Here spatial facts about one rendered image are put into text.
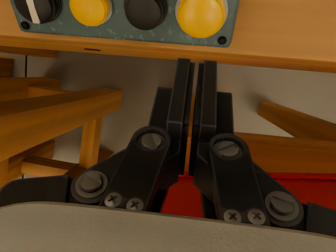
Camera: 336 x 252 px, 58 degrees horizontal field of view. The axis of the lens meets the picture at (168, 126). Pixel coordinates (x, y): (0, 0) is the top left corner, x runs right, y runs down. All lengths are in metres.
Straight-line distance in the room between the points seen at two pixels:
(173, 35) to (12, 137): 0.36
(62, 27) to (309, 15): 0.17
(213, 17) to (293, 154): 0.20
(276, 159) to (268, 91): 0.82
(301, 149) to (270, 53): 0.15
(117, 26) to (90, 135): 0.76
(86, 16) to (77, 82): 1.01
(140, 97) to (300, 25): 0.95
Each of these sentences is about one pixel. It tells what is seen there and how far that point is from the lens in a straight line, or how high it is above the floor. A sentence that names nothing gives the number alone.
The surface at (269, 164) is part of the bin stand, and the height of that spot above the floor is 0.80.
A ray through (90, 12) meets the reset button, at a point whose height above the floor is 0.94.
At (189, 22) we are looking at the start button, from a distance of 0.19.
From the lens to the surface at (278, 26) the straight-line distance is 0.24.
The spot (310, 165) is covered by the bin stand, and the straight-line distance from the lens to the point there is 0.36.
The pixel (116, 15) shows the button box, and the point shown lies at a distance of 0.21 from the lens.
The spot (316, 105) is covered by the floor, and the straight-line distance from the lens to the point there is 1.21.
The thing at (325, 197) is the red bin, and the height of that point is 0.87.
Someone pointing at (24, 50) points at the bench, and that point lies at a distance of 1.04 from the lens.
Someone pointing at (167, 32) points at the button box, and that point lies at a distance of 0.21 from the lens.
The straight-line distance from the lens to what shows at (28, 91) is 1.02.
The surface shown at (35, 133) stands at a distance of 0.57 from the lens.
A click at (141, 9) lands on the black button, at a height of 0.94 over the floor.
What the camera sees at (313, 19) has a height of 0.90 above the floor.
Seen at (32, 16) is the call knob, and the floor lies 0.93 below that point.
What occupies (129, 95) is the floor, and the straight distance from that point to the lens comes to 1.15.
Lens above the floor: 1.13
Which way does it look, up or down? 79 degrees down
